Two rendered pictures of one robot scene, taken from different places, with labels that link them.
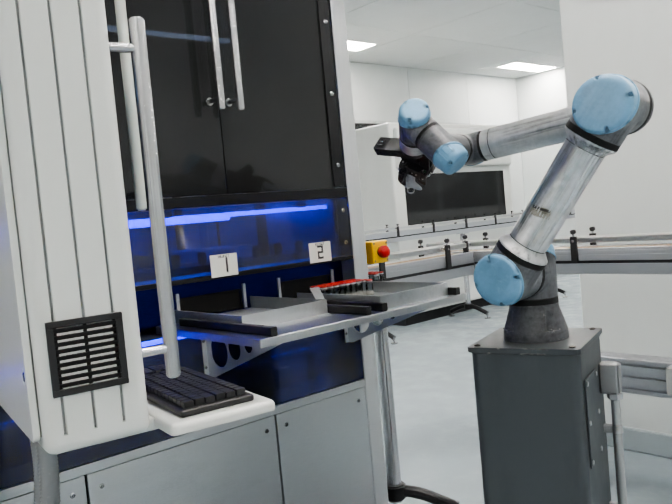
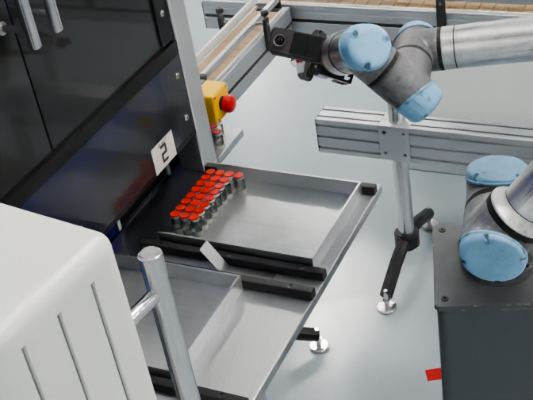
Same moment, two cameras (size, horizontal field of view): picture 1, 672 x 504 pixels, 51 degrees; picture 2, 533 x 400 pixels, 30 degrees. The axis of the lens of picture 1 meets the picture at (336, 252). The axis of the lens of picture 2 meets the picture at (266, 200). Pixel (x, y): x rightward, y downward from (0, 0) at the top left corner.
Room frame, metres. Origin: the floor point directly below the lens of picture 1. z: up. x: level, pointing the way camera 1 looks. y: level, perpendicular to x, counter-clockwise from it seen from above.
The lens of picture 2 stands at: (0.38, 0.43, 2.06)
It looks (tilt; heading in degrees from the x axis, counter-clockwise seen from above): 34 degrees down; 341
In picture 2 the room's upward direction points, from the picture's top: 10 degrees counter-clockwise
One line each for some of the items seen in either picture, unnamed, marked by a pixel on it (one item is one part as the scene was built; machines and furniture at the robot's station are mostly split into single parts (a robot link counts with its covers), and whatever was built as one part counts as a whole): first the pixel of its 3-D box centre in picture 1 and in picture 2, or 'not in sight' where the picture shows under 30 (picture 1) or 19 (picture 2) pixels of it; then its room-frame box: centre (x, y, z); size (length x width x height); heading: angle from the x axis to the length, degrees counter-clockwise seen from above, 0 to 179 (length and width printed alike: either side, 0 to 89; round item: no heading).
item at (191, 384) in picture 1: (177, 385); not in sight; (1.39, 0.34, 0.82); 0.40 x 0.14 x 0.02; 33
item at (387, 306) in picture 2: not in sight; (408, 248); (2.64, -0.77, 0.07); 0.50 x 0.08 x 0.14; 131
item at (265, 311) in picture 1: (247, 311); (129, 311); (1.83, 0.24, 0.90); 0.34 x 0.26 x 0.04; 41
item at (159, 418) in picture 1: (160, 402); not in sight; (1.37, 0.37, 0.79); 0.45 x 0.28 x 0.03; 33
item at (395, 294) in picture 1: (370, 293); (261, 213); (1.97, -0.09, 0.90); 0.34 x 0.26 x 0.04; 41
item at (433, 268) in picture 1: (403, 264); (216, 67); (2.60, -0.24, 0.92); 0.69 x 0.16 x 0.16; 131
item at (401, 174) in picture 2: not in sight; (399, 146); (2.64, -0.77, 0.46); 0.09 x 0.09 x 0.77; 41
